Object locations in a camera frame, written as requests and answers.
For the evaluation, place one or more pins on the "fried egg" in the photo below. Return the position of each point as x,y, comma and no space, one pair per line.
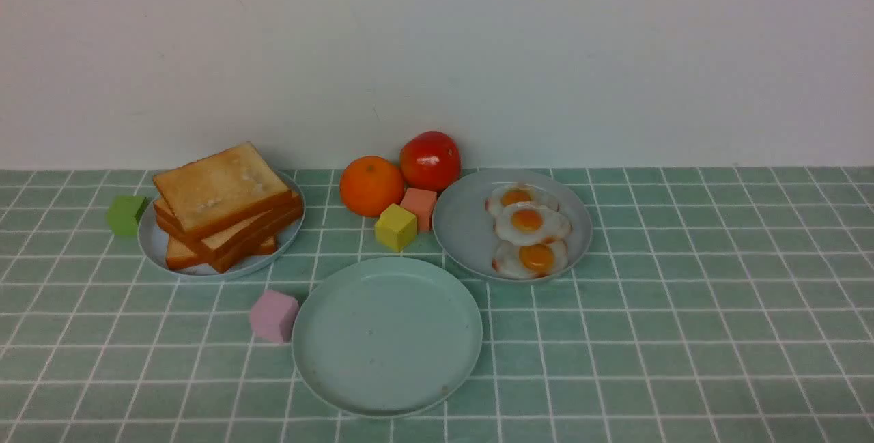
508,194
530,261
525,223

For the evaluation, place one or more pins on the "toast slice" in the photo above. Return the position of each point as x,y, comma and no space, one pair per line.
218,191
245,248
178,256
220,242

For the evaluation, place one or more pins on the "salmon pink cube block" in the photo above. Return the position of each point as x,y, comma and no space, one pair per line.
420,202

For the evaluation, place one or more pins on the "red tomato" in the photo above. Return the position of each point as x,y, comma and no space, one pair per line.
430,161

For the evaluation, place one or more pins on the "grey plate with eggs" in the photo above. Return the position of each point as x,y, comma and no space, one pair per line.
465,229

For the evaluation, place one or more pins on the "yellow cube block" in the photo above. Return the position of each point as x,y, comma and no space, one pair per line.
396,228

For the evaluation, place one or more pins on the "orange fruit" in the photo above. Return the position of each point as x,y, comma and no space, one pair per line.
370,184

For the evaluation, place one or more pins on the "green round front plate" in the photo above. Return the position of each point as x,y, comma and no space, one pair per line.
387,337

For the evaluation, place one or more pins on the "lilac pink cube block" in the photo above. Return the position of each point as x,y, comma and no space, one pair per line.
272,316

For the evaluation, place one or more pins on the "light blue bread plate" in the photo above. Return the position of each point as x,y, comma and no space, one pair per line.
153,242

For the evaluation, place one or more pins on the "green cube block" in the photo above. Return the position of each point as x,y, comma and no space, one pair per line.
124,214

